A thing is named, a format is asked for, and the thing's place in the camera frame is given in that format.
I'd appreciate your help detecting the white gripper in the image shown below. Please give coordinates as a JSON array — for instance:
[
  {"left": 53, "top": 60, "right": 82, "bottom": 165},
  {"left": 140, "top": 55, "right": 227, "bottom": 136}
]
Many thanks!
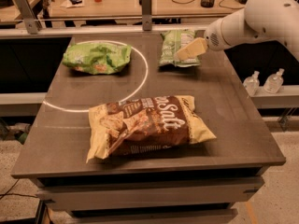
[{"left": 175, "top": 14, "right": 237, "bottom": 61}]

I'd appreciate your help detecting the green jalapeno chip bag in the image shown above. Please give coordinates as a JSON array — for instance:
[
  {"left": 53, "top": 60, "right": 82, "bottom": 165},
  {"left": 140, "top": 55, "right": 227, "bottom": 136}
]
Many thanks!
[{"left": 159, "top": 30, "right": 201, "bottom": 67}]

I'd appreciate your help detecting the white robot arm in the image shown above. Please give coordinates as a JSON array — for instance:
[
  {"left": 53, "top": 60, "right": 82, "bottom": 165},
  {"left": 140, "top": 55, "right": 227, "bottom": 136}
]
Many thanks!
[{"left": 174, "top": 0, "right": 299, "bottom": 61}]

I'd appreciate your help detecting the green rice chip bag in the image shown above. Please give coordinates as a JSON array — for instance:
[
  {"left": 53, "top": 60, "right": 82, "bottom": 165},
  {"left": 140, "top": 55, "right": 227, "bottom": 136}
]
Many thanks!
[{"left": 62, "top": 42, "right": 132, "bottom": 75}]

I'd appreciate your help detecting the brown sea salt chip bag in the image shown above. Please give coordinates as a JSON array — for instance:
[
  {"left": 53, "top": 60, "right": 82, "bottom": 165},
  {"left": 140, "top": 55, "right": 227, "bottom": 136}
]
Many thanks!
[{"left": 87, "top": 95, "right": 215, "bottom": 161}]

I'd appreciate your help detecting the black mesh pen holder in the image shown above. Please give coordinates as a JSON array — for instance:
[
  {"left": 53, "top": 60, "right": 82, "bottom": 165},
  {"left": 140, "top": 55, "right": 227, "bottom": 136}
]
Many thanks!
[{"left": 201, "top": 0, "right": 215, "bottom": 7}]

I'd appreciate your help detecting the clear sanitizer bottle left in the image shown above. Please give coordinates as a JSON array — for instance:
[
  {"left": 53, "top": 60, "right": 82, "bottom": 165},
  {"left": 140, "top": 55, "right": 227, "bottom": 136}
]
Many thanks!
[{"left": 243, "top": 71, "right": 260, "bottom": 96}]

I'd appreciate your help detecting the clear sanitizer bottle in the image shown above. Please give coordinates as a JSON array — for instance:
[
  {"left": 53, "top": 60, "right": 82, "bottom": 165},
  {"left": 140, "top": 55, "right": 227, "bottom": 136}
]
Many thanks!
[
  {"left": 263, "top": 68, "right": 284, "bottom": 94},
  {"left": 243, "top": 71, "right": 260, "bottom": 96}
]

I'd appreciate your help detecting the clear sanitizer bottle right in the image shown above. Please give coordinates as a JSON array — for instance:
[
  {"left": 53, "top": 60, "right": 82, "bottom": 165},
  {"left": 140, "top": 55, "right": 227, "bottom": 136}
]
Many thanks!
[{"left": 263, "top": 68, "right": 284, "bottom": 94}]

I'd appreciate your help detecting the wooden background desk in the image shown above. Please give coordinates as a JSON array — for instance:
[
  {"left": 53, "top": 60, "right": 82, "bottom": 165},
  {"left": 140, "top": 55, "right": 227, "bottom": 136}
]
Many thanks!
[{"left": 48, "top": 0, "right": 243, "bottom": 21}]

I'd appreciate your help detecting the table drawer front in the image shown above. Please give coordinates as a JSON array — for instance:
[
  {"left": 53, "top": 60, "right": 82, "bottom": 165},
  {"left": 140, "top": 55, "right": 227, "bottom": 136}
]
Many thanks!
[{"left": 37, "top": 176, "right": 263, "bottom": 211}]

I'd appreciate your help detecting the middle metal bracket post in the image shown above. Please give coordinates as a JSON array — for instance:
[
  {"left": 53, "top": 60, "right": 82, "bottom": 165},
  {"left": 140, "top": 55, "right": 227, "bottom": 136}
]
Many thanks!
[{"left": 140, "top": 0, "right": 152, "bottom": 31}]

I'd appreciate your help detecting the metal bracket post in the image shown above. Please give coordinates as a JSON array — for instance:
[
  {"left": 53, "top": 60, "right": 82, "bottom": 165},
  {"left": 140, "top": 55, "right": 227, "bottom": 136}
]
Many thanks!
[
  {"left": 140, "top": 0, "right": 152, "bottom": 31},
  {"left": 14, "top": 0, "right": 42, "bottom": 35}
]

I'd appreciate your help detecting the metal rail bar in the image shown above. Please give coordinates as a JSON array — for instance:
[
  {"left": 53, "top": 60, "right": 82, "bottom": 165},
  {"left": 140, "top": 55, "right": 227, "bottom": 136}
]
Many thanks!
[{"left": 0, "top": 23, "right": 209, "bottom": 39}]

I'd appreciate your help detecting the left metal bracket post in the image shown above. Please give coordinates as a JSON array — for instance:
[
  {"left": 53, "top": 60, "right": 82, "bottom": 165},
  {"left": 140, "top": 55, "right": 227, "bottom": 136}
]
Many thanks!
[{"left": 14, "top": 0, "right": 42, "bottom": 35}]

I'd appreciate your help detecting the black floor cable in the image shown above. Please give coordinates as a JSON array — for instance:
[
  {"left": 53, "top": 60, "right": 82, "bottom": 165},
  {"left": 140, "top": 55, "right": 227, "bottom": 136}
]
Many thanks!
[{"left": 0, "top": 178, "right": 39, "bottom": 202}]

